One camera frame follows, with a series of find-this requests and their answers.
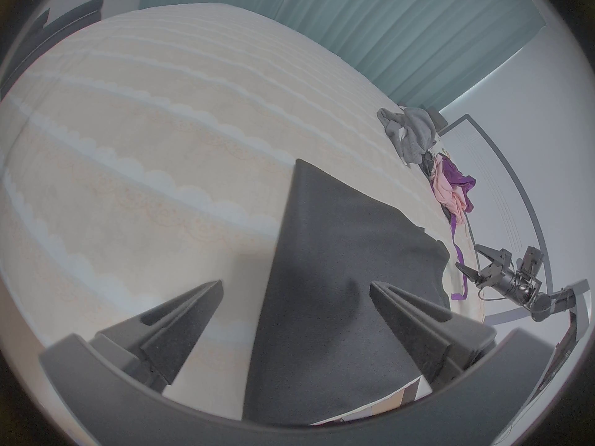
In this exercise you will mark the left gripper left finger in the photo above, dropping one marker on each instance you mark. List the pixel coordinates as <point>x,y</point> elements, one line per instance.
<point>172,332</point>

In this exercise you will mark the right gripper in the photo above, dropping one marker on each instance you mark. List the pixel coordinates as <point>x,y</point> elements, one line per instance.
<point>499,279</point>

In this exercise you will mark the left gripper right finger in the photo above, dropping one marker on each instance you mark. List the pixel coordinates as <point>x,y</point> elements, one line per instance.
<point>427,337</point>

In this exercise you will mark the black T-shirt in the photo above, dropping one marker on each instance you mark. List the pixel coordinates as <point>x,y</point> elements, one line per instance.
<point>334,286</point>

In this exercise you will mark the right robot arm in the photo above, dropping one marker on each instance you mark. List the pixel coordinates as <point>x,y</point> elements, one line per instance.
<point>553,298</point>

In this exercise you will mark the bed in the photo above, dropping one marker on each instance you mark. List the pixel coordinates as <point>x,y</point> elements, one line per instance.
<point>162,147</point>

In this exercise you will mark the pink garment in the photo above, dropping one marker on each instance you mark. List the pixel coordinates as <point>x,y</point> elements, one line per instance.
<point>446,193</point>

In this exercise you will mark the purple garment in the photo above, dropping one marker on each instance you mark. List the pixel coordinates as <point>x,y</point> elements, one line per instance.
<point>458,177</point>

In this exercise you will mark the black shiny garment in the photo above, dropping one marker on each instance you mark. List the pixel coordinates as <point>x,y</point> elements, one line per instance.
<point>426,163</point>

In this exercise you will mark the grey garment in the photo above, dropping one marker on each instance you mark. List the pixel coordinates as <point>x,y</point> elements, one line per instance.
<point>413,133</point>

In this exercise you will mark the grey bedside table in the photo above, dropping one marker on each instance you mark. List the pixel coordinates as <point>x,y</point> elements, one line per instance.
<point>439,119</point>

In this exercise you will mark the black chest of drawers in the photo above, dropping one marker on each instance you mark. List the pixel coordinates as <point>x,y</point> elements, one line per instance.
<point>60,21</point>

